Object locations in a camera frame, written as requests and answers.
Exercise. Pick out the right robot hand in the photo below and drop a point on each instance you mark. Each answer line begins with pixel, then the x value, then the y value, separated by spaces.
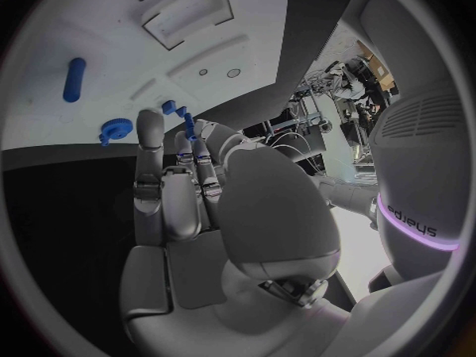
pixel 193 267

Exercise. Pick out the blue ridged peg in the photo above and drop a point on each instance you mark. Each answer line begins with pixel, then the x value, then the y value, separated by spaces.
pixel 189 125

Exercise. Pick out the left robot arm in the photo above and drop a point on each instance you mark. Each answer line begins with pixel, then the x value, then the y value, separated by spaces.
pixel 345 195

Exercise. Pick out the white task board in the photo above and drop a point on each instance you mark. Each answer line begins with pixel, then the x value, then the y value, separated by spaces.
pixel 111 35

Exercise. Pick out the small blue wedge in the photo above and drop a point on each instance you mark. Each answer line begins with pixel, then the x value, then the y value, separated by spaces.
pixel 181 111

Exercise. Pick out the blue gear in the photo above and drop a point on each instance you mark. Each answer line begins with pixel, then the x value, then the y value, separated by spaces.
pixel 116 129

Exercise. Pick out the blue block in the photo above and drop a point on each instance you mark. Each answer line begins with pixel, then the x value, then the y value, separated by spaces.
pixel 168 107

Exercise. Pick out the metal equipment rack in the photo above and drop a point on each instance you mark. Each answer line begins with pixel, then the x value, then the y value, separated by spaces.
pixel 308 119

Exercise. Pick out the slim blue cylinder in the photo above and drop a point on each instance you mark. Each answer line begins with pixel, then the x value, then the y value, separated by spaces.
pixel 74 80

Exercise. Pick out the person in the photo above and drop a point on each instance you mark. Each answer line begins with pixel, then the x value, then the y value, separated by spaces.
pixel 347 86

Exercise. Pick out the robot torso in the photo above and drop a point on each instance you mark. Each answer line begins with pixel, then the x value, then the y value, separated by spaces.
pixel 420 160

